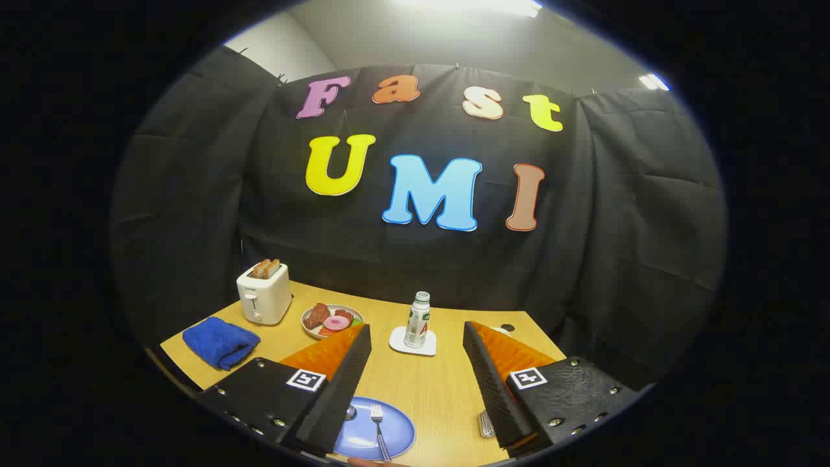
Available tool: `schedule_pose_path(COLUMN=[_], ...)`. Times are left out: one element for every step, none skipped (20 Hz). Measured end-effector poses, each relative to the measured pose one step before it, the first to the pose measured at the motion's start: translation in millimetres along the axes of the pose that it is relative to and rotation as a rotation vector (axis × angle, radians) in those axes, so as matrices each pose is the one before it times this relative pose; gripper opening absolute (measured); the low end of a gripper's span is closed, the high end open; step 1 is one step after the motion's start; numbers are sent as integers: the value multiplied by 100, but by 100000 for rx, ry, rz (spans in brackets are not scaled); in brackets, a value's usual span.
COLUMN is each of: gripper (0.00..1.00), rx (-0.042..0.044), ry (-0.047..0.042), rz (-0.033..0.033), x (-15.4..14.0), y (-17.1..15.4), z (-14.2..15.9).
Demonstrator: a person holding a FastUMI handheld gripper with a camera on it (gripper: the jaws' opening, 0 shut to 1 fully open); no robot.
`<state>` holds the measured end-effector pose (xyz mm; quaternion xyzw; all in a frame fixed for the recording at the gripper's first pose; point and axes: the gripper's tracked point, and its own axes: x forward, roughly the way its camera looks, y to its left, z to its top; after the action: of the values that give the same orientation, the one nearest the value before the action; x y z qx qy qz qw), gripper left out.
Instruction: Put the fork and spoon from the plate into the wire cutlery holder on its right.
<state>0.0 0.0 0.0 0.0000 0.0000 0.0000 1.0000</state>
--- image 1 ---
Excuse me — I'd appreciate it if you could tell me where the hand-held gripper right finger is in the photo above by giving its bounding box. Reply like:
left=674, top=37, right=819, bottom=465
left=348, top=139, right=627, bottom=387
left=462, top=320, right=649, bottom=458

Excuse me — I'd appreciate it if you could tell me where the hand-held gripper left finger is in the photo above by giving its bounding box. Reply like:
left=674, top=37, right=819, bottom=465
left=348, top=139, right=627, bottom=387
left=195, top=322, right=374, bottom=458

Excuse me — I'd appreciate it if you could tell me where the fork with blue checked handle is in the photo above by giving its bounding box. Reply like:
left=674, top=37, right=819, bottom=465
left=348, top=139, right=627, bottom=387
left=370, top=404, right=392, bottom=462

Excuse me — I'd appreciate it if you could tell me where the blue round plate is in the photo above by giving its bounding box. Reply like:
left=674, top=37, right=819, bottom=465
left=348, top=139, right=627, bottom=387
left=333, top=396, right=416, bottom=461

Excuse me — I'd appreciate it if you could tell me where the beige food plate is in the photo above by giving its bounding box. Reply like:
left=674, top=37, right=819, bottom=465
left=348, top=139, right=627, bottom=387
left=301, top=303, right=364, bottom=341

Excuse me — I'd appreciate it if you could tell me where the white square coaster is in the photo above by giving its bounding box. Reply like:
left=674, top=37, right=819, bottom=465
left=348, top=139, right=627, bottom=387
left=389, top=326, right=437, bottom=357

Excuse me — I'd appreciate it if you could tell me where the white drink bottle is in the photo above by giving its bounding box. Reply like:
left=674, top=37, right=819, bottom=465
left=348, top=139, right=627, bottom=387
left=404, top=291, right=431, bottom=349

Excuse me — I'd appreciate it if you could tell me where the white toaster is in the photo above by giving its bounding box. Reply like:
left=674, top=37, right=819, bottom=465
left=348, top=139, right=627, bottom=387
left=236, top=263, right=292, bottom=326

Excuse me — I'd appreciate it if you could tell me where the blue folded towel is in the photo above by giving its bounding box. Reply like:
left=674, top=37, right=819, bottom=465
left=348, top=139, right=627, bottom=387
left=182, top=317, right=261, bottom=372

